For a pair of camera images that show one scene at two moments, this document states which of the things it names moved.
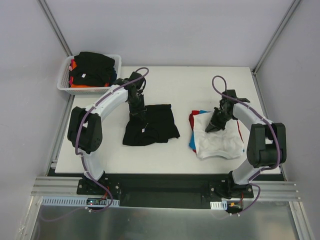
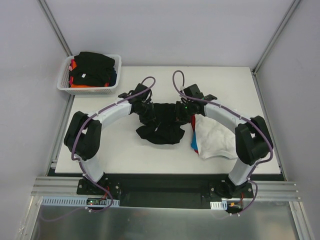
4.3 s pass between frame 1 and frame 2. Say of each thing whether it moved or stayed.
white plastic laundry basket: stayed
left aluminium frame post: stayed
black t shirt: moved
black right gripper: moved
